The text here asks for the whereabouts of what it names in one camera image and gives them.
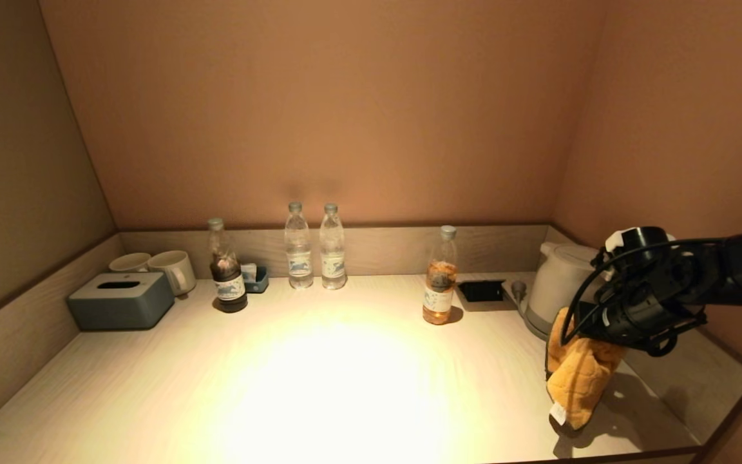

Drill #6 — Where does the orange cloth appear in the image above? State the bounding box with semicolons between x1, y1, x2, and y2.
546;307;627;430

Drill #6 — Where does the amber tea bottle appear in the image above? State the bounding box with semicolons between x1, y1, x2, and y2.
423;225;459;325

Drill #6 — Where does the white electric kettle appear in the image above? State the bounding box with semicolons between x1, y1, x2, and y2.
526;242;610;334

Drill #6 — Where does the black recessed power socket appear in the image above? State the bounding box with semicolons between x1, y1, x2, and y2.
458;280;515;312

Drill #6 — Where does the clear water bottle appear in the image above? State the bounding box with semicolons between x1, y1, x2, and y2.
319;203;348;291
284;202;314;290

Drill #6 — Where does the small blue tray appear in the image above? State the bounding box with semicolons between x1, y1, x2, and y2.
242;265;269;295

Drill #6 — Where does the dark drink bottle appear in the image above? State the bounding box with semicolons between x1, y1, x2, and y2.
207;218;249;314

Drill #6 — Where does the grey-blue tissue box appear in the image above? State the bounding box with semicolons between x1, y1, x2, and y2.
66;271;175;331

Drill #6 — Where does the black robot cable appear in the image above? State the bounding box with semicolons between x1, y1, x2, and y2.
544;238;732;381

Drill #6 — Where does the white mug with handle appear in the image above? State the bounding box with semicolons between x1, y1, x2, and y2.
147;250;197;297

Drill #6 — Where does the white mug without visible handle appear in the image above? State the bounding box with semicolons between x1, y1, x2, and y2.
109;252;153;273

